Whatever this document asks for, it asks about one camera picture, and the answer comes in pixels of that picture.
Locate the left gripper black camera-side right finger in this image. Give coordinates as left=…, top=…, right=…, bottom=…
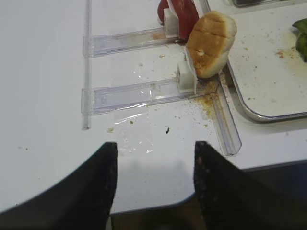
left=193, top=141, right=307, bottom=230

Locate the clear track lower left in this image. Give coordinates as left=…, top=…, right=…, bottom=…
left=81, top=77, right=219, bottom=115

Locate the clear track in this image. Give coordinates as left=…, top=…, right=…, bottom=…
left=83, top=28, right=184, bottom=58
left=81, top=77, right=219, bottom=115

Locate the lettuce leaf on tray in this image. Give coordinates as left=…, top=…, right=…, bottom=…
left=292, top=18, right=307, bottom=62

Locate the clear track upper left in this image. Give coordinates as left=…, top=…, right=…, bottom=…
left=83, top=28, right=184, bottom=58

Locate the metal baking tray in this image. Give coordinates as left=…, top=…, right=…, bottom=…
left=206, top=0, right=307, bottom=122

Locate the tomato slices left stack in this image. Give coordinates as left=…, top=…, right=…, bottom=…
left=157, top=0, right=199, bottom=41

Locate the white pusher block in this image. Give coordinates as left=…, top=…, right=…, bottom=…
left=176, top=46, right=198, bottom=95
left=164, top=0, right=179, bottom=38

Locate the clear rail left of tray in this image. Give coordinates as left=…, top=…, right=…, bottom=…
left=194, top=0, right=242, bottom=156

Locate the clear plastic container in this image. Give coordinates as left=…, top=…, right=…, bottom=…
left=224, top=0, right=303, bottom=8

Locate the white pusher block upper left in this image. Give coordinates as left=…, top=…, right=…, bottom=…
left=164, top=0, right=179, bottom=38

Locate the bread slice left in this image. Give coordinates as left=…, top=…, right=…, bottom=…
left=187, top=11, right=237, bottom=79

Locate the left gripper black camera-side left finger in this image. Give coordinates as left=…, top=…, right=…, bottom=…
left=0, top=142, right=118, bottom=230

